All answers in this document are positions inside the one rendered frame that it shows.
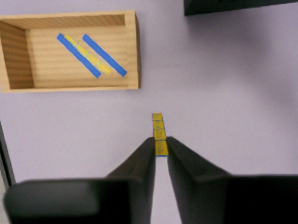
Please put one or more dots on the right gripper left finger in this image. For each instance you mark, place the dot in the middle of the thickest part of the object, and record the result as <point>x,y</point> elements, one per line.
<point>89,200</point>

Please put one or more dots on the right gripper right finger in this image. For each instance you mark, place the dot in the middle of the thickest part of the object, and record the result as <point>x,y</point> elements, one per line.
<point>203,198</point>

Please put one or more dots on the open tan cardboard box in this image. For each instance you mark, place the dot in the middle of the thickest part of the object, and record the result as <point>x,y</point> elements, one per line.
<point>32,58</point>

